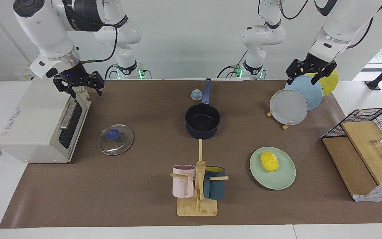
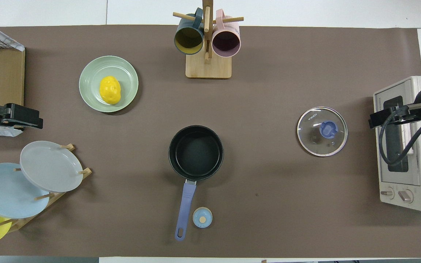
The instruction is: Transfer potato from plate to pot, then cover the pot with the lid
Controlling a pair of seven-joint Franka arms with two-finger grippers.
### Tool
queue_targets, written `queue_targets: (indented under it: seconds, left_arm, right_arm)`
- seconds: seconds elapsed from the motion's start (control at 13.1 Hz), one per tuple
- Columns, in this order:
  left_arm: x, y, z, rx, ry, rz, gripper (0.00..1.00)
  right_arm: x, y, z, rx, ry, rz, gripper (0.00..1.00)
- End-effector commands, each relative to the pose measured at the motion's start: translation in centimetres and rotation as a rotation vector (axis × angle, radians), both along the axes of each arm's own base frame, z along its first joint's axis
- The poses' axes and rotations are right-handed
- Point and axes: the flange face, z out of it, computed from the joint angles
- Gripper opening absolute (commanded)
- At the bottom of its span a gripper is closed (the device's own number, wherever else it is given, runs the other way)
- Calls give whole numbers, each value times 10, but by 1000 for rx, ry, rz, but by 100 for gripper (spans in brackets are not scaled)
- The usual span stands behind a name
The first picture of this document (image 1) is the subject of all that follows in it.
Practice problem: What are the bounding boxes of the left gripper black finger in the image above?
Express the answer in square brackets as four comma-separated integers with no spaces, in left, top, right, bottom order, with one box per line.
[310,61,337,85]
[286,60,306,85]

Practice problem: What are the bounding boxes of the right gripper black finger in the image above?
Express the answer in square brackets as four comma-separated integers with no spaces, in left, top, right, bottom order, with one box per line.
[53,77,78,99]
[90,71,105,97]

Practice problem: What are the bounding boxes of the glass lid with blue knob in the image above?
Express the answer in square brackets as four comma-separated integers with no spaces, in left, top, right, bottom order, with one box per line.
[97,124,135,156]

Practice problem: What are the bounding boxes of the yellow potato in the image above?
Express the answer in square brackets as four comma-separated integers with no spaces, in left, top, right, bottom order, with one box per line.
[261,152,279,172]

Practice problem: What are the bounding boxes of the yellow plate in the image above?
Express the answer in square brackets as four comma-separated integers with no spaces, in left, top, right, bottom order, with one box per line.
[305,68,339,97]

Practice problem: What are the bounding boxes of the light blue plate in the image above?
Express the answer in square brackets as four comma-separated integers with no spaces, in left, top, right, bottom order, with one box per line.
[285,75,324,111]

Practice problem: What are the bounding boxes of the grey plate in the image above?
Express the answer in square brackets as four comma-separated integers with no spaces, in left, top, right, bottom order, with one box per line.
[270,89,308,126]

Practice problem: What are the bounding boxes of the wooden plate rack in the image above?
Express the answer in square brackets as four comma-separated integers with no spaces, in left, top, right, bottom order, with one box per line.
[266,108,292,130]

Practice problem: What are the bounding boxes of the green plate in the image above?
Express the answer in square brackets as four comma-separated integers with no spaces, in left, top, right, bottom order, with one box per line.
[249,146,296,191]

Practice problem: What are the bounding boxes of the white toaster oven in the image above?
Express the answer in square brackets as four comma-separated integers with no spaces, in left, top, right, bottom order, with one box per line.
[0,80,92,164]

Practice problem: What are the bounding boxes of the dark wooden board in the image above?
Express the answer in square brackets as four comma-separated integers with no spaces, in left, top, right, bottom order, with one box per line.
[322,137,377,199]

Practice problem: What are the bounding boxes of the brown table mat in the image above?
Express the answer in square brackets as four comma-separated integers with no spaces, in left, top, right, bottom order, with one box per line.
[0,80,382,229]

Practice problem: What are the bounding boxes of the pink mug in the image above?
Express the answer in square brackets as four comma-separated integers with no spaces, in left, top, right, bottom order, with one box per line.
[172,165,196,199]

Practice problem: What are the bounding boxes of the dark teal mug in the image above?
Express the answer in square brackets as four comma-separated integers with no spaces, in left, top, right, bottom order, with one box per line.
[203,166,226,200]

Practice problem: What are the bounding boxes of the wooden mug tree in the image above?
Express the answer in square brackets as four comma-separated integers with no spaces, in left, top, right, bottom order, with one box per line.
[170,139,229,217]

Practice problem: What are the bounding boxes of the white wall socket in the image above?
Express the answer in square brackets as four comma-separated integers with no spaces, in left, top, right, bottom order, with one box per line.
[15,65,37,81]

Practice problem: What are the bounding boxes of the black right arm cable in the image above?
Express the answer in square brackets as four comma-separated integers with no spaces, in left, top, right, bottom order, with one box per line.
[80,23,118,63]

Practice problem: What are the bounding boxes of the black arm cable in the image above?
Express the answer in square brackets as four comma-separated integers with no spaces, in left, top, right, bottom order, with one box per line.
[277,0,374,48]
[80,23,118,63]

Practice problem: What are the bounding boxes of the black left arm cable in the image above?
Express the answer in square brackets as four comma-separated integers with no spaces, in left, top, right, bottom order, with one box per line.
[277,0,374,48]

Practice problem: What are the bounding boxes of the dark pot with blue handle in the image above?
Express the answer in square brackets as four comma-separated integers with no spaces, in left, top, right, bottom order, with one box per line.
[185,78,221,139]

